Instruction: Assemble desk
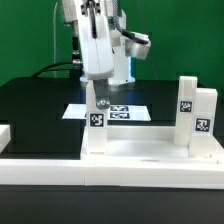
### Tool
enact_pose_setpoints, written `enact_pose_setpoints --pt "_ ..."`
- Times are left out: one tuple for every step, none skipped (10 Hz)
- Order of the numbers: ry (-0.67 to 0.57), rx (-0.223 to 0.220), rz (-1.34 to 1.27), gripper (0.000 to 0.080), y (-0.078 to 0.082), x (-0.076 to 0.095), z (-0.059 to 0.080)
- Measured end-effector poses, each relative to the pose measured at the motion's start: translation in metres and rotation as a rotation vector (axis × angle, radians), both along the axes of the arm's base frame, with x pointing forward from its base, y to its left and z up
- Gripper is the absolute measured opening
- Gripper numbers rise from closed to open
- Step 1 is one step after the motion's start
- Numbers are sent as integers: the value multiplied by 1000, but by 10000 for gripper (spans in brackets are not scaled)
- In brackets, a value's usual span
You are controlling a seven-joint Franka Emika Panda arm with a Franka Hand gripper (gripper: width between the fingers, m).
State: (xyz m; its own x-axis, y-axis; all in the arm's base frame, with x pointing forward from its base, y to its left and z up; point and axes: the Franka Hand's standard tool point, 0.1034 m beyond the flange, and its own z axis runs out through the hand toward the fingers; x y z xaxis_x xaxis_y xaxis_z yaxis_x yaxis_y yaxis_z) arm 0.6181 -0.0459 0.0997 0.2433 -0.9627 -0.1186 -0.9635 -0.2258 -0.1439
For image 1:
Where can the white desk tabletop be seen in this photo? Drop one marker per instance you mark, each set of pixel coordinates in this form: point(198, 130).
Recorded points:
point(145, 156)

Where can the white left obstacle block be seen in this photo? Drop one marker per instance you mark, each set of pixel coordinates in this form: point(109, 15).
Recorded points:
point(5, 136)

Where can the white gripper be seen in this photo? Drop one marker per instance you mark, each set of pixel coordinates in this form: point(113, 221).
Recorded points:
point(96, 48)

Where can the black camera pole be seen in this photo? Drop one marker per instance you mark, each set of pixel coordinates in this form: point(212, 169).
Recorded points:
point(76, 53)

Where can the white front obstacle bar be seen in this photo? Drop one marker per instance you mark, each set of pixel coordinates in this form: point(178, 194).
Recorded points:
point(41, 171)

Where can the fiducial marker sheet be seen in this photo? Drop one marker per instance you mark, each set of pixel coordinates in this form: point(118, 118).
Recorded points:
point(115, 112)

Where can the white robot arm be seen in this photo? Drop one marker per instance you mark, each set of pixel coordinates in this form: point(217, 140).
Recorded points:
point(125, 44)

